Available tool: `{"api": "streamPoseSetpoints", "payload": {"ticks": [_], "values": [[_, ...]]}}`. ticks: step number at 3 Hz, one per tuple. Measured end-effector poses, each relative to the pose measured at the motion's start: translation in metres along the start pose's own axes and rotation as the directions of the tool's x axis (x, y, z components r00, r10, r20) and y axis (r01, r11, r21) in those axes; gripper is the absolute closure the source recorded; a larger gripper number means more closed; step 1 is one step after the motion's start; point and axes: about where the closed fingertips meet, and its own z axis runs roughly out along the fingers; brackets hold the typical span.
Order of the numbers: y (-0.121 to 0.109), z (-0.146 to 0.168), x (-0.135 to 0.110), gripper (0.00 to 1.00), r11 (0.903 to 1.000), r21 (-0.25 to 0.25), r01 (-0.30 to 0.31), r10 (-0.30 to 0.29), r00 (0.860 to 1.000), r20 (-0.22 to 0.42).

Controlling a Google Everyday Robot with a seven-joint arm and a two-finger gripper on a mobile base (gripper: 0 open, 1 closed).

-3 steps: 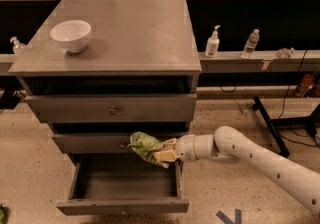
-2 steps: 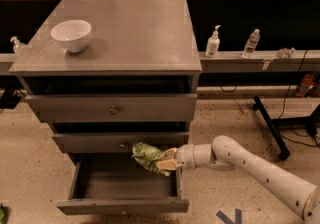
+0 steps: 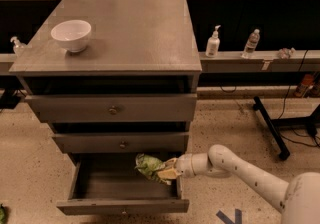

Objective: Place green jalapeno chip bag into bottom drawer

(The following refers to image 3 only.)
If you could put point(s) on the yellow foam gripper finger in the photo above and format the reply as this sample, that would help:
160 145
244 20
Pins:
170 170

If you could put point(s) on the black stand base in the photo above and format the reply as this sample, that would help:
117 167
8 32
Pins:
310 123

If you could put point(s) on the top grey drawer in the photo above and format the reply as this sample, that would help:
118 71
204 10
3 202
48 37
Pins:
113 108

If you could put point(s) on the orange spray can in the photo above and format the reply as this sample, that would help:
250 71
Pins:
304 85

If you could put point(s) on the middle grey drawer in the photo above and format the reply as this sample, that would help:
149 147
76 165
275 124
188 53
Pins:
121 142

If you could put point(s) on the white ceramic bowl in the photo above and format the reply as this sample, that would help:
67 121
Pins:
72 35

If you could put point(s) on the grey drawer cabinet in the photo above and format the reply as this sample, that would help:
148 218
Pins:
136 47

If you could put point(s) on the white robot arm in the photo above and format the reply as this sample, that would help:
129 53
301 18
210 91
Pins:
298 201

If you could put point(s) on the crumpled plastic wrapper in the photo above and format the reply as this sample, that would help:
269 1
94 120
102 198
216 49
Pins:
286 53

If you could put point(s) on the green object at floor edge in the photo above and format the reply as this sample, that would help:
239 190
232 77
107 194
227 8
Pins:
3 216

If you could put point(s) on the open bottom grey drawer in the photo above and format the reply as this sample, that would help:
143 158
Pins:
109 183

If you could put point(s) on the clear pump sanitizer bottle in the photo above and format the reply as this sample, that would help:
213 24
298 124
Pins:
18 46

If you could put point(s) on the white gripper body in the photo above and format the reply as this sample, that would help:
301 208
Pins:
184 165

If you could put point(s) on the clear plastic water bottle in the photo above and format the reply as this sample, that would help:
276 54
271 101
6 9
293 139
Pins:
251 43

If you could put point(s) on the green jalapeno chip bag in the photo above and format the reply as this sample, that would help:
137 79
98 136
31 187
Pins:
148 166

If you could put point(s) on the white pump lotion bottle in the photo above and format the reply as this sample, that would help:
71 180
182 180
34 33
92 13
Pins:
213 43

